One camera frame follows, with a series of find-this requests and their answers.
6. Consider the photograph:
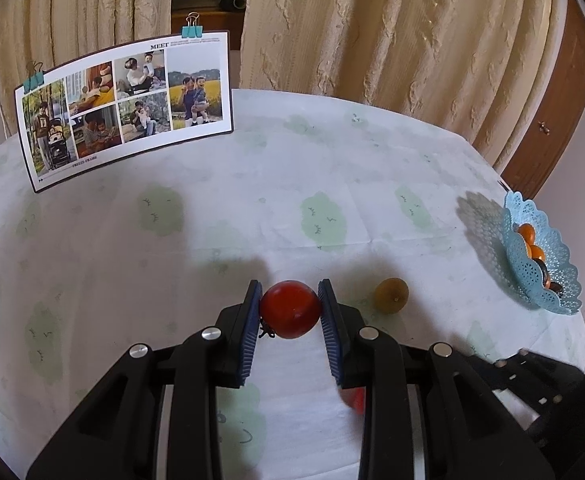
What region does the light blue plastic lattice basket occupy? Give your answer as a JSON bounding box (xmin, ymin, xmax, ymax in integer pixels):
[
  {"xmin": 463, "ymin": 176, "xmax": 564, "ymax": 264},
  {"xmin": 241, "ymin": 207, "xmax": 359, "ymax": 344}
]
[{"xmin": 503, "ymin": 190, "xmax": 583, "ymax": 316}]

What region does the yellow-green round fruit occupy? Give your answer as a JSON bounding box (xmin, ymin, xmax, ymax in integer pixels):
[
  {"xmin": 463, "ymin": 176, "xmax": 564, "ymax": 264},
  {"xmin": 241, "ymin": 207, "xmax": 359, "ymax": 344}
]
[{"xmin": 375, "ymin": 277, "xmax": 409, "ymax": 313}]

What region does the wooden window frame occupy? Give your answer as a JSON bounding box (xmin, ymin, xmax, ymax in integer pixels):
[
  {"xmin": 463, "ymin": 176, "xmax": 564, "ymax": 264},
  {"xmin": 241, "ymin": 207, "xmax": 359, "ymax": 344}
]
[{"xmin": 170, "ymin": 0, "xmax": 253, "ymax": 43}]

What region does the beige embossed curtain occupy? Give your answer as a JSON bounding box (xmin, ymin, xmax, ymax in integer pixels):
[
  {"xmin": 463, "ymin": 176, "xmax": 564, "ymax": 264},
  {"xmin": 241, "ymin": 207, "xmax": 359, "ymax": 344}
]
[
  {"xmin": 240, "ymin": 0, "xmax": 571, "ymax": 168},
  {"xmin": 0, "ymin": 0, "xmax": 177, "ymax": 138}
]

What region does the teal binder clip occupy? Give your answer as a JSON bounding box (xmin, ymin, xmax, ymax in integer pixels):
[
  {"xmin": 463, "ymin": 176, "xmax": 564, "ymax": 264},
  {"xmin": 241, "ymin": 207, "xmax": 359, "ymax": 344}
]
[
  {"xmin": 181, "ymin": 12, "xmax": 202, "ymax": 40},
  {"xmin": 24, "ymin": 60, "xmax": 46, "ymax": 95}
]

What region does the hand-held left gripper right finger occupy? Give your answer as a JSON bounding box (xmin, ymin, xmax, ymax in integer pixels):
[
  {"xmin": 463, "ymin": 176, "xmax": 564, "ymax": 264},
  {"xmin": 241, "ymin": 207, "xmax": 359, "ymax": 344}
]
[{"xmin": 317, "ymin": 278, "xmax": 558, "ymax": 480}]

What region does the brown wooden door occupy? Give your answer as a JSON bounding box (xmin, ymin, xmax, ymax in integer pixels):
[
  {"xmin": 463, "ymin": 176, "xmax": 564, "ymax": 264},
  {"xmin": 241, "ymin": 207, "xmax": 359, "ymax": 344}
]
[{"xmin": 503, "ymin": 0, "xmax": 585, "ymax": 201}]

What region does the photo collage card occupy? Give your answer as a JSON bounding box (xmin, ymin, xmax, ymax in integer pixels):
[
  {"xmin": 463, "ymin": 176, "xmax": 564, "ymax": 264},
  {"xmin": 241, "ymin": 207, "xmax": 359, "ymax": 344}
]
[{"xmin": 14, "ymin": 31, "xmax": 234, "ymax": 194}]

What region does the red tomato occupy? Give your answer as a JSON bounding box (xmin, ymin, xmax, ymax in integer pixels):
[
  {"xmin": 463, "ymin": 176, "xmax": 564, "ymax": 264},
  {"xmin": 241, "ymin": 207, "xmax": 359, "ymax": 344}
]
[
  {"xmin": 260, "ymin": 280, "xmax": 323, "ymax": 340},
  {"xmin": 340, "ymin": 386, "xmax": 366, "ymax": 416}
]

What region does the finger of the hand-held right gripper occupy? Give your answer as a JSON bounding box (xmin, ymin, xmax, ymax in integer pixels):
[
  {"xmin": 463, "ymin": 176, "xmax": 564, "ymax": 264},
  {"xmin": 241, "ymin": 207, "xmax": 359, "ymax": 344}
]
[{"xmin": 467, "ymin": 349, "xmax": 585, "ymax": 413}]

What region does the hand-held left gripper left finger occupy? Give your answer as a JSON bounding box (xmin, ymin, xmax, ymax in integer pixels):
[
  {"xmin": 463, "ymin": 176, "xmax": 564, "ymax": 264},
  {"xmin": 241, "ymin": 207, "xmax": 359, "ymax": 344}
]
[{"xmin": 25, "ymin": 280, "xmax": 264, "ymax": 480}]

